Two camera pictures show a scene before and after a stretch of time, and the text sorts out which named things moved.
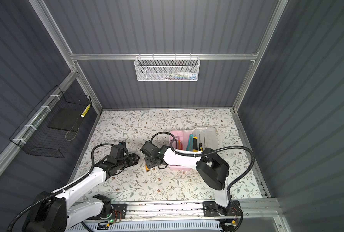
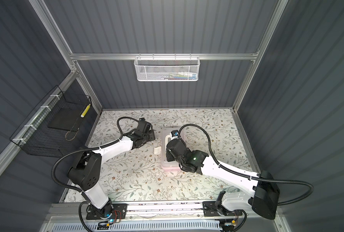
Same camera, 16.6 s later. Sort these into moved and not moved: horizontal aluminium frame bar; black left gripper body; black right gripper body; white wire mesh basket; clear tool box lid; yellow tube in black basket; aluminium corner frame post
Moved: clear tool box lid; black left gripper body; black right gripper body
Not moved: horizontal aluminium frame bar; aluminium corner frame post; yellow tube in black basket; white wire mesh basket
